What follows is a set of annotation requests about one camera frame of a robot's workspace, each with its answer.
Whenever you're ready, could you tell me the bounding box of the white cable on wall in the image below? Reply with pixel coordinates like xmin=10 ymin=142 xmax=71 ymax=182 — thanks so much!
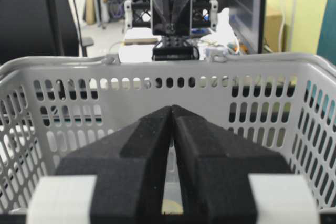
xmin=277 ymin=0 xmax=300 ymax=53

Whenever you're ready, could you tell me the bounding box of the dark computer monitor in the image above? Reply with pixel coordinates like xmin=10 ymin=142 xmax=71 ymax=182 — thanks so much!
xmin=193 ymin=0 xmax=268 ymax=55

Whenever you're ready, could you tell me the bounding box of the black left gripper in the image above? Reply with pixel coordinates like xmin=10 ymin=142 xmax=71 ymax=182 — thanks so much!
xmin=124 ymin=0 xmax=218 ymax=61

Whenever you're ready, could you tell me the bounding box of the grey plastic shopping basket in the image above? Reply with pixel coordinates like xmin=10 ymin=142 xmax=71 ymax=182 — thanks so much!
xmin=1 ymin=53 xmax=335 ymax=214

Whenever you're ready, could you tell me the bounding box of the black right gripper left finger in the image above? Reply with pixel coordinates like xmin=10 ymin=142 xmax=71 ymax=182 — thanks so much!
xmin=27 ymin=105 xmax=172 ymax=224

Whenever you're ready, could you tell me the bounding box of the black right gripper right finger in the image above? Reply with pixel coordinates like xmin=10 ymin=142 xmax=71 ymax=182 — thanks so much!
xmin=171 ymin=104 xmax=321 ymax=224

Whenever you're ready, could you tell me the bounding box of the cardboard box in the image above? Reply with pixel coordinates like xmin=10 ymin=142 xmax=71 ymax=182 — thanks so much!
xmin=264 ymin=5 xmax=282 ymax=52

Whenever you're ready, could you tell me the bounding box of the black office chair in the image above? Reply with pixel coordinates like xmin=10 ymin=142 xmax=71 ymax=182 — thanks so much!
xmin=1 ymin=0 xmax=94 ymax=64

